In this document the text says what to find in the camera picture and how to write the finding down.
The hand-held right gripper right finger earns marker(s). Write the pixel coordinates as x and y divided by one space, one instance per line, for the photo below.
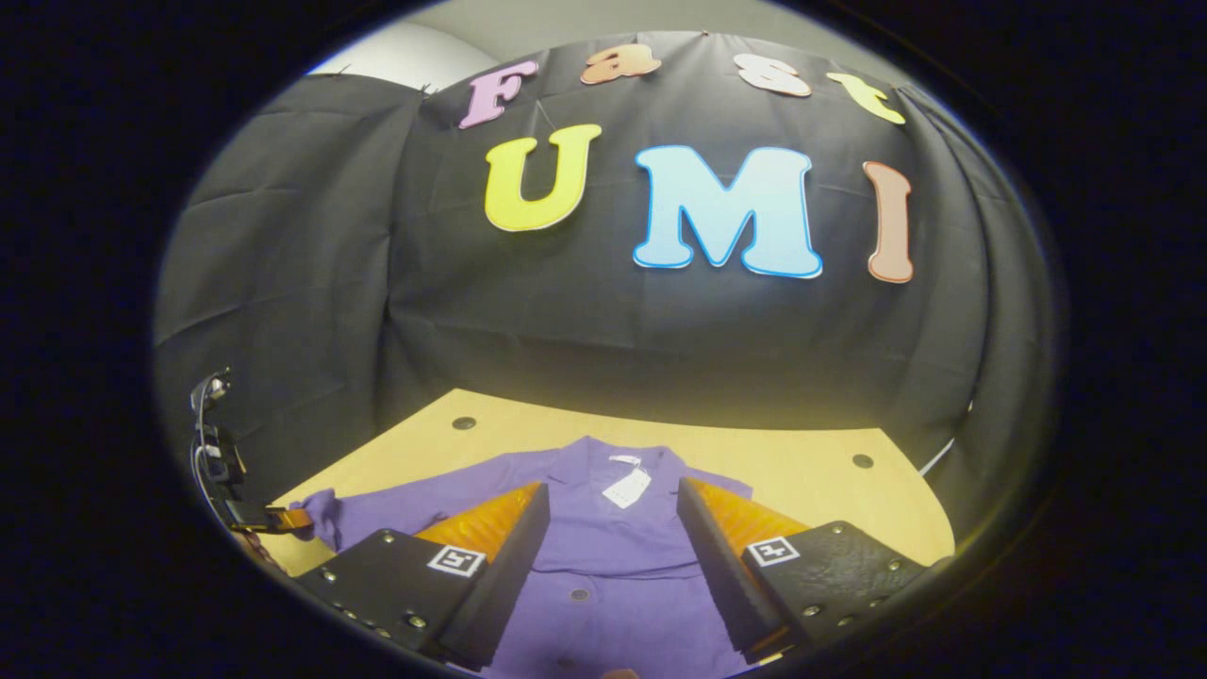
721 575

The black backdrop cloth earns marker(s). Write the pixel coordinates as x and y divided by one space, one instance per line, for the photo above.
566 330

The purple button shirt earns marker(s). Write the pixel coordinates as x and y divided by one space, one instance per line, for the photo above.
603 547

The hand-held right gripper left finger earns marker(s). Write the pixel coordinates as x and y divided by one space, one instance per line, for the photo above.
504 585

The white paper hang tag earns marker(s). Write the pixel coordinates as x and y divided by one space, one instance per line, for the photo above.
627 488

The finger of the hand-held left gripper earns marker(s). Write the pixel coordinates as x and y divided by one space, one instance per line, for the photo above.
273 519

